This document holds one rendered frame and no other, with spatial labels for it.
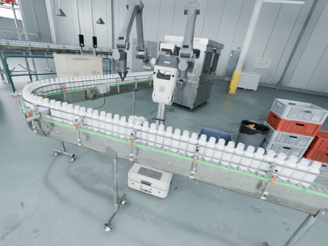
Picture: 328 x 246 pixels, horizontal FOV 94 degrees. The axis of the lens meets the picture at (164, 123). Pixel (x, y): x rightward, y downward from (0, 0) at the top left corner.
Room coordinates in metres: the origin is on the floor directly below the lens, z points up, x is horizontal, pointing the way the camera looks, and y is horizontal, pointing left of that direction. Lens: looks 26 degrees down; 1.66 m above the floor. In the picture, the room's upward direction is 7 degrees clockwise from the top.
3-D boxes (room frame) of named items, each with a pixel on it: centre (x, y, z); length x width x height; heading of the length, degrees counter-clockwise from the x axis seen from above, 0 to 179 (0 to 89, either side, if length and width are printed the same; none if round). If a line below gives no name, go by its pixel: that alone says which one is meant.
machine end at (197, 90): (5.43, -0.68, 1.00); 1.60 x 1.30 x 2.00; 149
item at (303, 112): (2.48, -2.14, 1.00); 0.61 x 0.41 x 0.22; 85
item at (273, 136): (2.48, -2.14, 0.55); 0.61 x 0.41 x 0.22; 84
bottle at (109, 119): (1.06, 0.42, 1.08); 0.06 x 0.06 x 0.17
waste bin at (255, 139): (2.50, -1.58, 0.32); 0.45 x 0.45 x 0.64
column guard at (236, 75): (8.03, -3.23, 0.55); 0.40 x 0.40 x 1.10; 77
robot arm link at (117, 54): (1.16, 0.36, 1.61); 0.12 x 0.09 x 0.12; 170
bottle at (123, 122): (1.03, 0.30, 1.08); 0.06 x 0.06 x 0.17
